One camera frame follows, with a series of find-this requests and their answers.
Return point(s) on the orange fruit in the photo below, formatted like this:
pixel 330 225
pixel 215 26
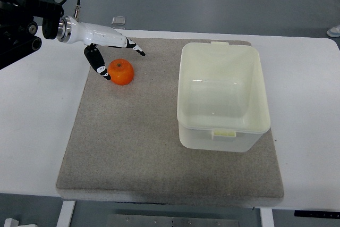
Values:
pixel 121 72

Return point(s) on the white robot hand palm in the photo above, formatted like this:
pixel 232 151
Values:
pixel 71 31

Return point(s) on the grey felt mat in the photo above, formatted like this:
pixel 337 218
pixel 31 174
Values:
pixel 124 145

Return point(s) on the white table leg right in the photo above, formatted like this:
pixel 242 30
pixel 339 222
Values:
pixel 267 219

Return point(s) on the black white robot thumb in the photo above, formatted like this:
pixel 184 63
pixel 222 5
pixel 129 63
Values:
pixel 96 60

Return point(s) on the white table leg left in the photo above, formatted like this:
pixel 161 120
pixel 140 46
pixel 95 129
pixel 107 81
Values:
pixel 66 213

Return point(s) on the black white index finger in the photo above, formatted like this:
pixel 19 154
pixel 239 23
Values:
pixel 132 45

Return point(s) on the small clear plastic square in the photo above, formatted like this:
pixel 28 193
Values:
pixel 118 20

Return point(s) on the cream plastic storage box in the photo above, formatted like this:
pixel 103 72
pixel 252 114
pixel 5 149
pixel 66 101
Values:
pixel 221 101

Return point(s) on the black table control panel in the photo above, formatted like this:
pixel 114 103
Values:
pixel 317 214

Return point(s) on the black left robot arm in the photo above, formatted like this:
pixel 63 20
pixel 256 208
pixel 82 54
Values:
pixel 19 39

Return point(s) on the white table leg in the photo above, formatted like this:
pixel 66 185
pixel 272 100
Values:
pixel 66 213
pixel 267 219

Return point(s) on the white sneaker at right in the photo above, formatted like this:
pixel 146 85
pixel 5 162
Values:
pixel 334 32

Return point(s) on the white block bottom left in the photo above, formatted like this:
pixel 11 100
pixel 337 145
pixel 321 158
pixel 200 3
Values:
pixel 10 222

